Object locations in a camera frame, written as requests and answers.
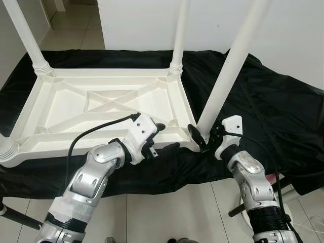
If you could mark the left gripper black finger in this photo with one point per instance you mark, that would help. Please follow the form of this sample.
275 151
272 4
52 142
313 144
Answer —
160 127

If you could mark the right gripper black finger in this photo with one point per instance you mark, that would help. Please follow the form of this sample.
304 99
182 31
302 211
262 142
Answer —
197 136

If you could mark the white plastic table leg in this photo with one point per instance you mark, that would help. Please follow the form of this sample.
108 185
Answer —
28 40
233 66
6 149
179 30

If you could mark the white plastic table top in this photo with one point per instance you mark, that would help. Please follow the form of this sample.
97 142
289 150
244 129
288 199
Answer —
61 106

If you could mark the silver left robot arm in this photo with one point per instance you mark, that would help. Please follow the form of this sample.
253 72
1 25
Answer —
93 177

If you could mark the black nylon cloth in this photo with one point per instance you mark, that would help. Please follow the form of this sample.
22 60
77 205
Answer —
283 111

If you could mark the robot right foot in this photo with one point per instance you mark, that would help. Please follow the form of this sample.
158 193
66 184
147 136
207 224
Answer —
178 240

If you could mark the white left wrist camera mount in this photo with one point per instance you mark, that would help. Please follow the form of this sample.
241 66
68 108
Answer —
142 129

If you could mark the black metal frame bar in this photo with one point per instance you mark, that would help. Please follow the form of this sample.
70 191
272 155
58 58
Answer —
238 209
20 218

